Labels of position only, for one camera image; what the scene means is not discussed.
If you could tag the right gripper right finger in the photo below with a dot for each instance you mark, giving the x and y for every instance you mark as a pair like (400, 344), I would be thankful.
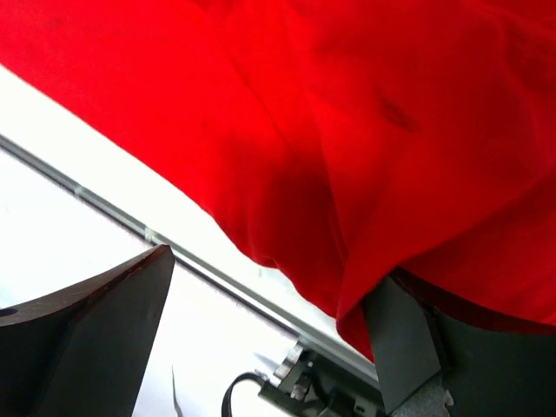
(436, 354)

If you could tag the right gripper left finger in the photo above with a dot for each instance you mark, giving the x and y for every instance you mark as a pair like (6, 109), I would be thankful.
(83, 350)

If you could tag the red t shirt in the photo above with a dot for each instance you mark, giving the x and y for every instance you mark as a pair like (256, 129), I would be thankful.
(333, 140)

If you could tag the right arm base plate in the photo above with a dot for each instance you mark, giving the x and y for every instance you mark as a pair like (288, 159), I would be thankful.
(307, 383)

